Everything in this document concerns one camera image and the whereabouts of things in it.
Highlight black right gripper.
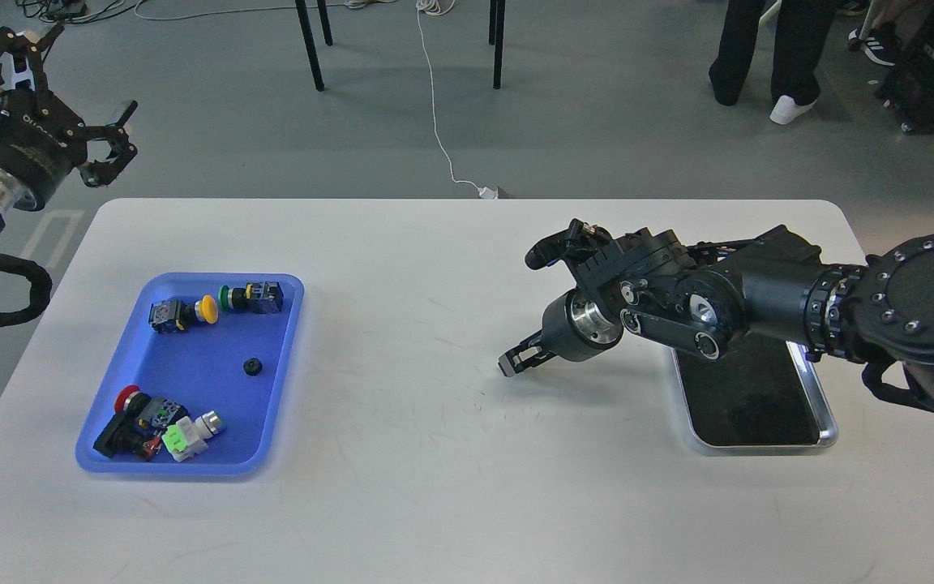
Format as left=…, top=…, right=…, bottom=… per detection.
left=498, top=290, right=625, bottom=377

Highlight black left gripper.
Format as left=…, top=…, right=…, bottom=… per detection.
left=0, top=23, right=139, bottom=213

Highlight small black gear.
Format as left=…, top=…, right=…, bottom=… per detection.
left=243, top=356, right=263, bottom=376

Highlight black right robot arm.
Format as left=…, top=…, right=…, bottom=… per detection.
left=498, top=219, right=934, bottom=413

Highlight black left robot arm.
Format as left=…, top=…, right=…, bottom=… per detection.
left=0, top=22, right=137, bottom=328

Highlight silver metal tray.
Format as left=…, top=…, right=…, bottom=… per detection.
left=672, top=335, right=838, bottom=456

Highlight blue plastic tray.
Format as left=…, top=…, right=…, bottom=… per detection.
left=75, top=273, right=305, bottom=476

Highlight black chair leg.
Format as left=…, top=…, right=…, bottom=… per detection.
left=488, top=0, right=507, bottom=90
left=295, top=0, right=325, bottom=92

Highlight red emergency stop button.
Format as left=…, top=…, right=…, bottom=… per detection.
left=114, top=384, right=189, bottom=430

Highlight person in black trousers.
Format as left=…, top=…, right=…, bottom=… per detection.
left=709, top=1, right=842, bottom=126

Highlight black cable on floor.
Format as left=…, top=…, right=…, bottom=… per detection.
left=17, top=0, right=139, bottom=25

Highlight yellow push button switch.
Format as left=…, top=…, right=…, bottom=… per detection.
left=148, top=295, right=220, bottom=335

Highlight green push button switch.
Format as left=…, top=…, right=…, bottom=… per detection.
left=217, top=281, right=283, bottom=315

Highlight black red switch block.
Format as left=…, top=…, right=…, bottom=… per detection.
left=93, top=413, right=162, bottom=462

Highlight white green selector switch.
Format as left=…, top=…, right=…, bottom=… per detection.
left=162, top=410, right=225, bottom=462

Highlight white cable on floor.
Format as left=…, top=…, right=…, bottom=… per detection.
left=416, top=0, right=499, bottom=199

